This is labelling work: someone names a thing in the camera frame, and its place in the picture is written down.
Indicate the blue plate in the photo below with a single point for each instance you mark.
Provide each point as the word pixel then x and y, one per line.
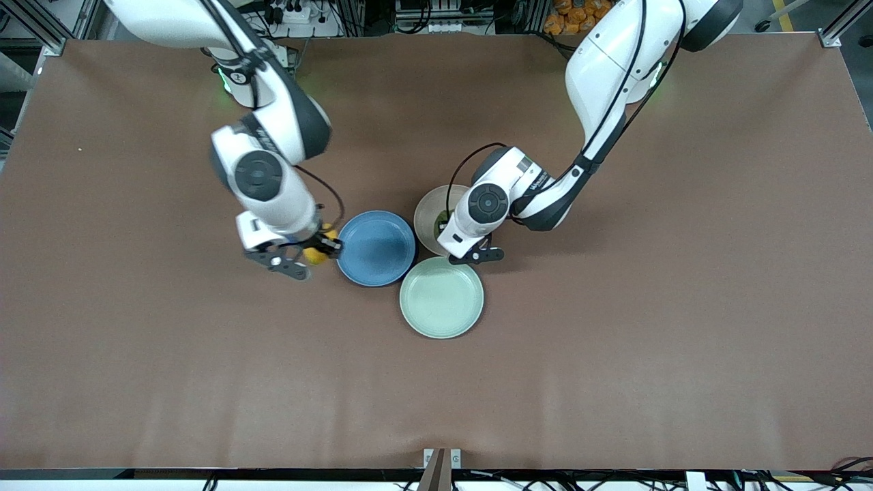
pixel 376 249

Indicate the white power strip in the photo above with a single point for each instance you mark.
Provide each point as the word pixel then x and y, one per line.
pixel 290 12

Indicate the green lettuce leaf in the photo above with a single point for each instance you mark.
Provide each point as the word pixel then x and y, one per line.
pixel 441 223

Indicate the beige plate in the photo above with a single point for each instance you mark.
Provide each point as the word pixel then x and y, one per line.
pixel 428 208

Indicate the aluminium frame profile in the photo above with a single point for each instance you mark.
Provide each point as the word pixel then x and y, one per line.
pixel 842 24
pixel 41 27

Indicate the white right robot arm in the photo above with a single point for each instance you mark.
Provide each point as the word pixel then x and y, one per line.
pixel 259 175

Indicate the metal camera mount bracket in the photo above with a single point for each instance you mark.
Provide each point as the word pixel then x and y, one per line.
pixel 442 467

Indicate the yellow lemon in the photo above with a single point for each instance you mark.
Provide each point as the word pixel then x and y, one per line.
pixel 315 256

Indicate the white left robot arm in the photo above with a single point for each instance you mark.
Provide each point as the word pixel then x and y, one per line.
pixel 600 61

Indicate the bag of orange items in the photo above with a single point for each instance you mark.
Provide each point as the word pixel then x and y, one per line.
pixel 573 19

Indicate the light green plate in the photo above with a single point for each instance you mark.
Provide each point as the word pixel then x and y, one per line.
pixel 441 298

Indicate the white electronics box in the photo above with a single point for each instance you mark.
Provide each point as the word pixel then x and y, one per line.
pixel 443 19

